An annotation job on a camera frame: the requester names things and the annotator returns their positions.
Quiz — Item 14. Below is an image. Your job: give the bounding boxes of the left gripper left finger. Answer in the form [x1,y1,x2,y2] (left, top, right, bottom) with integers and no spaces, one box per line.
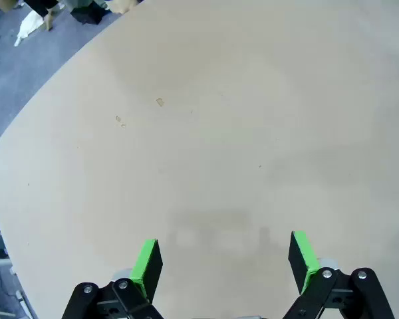
[61,238,164,319]

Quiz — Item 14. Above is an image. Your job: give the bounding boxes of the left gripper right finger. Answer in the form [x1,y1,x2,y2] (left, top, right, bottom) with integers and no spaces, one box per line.
[283,230,396,319]

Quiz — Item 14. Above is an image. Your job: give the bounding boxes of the black fabric bundle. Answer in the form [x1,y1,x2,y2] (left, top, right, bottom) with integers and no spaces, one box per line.
[70,5,110,25]

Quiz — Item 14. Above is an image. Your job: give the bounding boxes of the bare tan mannequin black trousers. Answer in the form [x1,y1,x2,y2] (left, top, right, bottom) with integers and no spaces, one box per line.
[23,0,61,31]

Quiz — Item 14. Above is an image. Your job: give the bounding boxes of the white floor cloth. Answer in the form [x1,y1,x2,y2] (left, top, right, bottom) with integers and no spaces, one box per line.
[13,9,46,47]

